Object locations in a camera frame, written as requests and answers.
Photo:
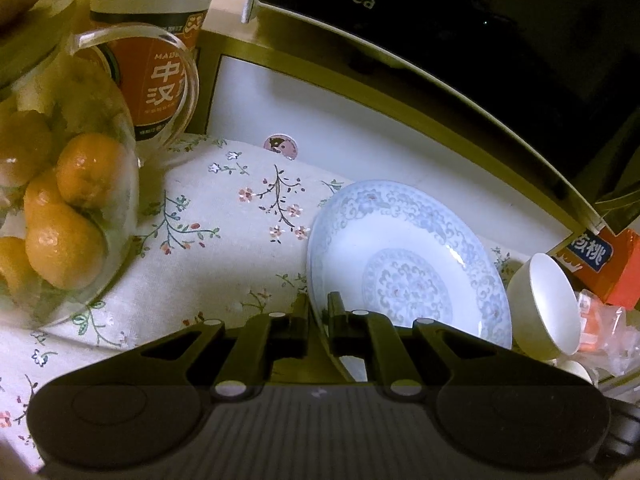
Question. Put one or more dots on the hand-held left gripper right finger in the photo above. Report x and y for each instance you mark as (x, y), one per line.
(333, 310)

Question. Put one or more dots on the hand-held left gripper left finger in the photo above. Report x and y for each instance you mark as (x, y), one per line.
(302, 310)

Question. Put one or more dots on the blue patterned plate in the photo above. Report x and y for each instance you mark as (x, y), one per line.
(415, 260)

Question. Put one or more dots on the floral tablecloth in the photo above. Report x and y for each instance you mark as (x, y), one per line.
(225, 240)

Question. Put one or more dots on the round cartoon sticker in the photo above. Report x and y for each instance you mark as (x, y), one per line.
(281, 147)

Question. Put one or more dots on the small white bowl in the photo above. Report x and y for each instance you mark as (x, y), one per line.
(545, 305)

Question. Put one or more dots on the pile of mandarin oranges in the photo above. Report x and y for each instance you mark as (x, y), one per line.
(65, 220)

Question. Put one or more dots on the glass jar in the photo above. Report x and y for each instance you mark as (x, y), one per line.
(115, 125)

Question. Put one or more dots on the orange carton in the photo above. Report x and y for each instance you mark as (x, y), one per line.
(610, 270)

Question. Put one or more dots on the clear plastic bag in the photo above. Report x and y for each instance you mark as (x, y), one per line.
(615, 335)

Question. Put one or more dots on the orange paper cup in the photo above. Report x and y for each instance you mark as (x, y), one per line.
(155, 65)

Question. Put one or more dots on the black microwave oven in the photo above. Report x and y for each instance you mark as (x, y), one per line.
(450, 35)

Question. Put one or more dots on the wooden jar lid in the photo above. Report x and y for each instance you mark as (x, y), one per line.
(35, 55)

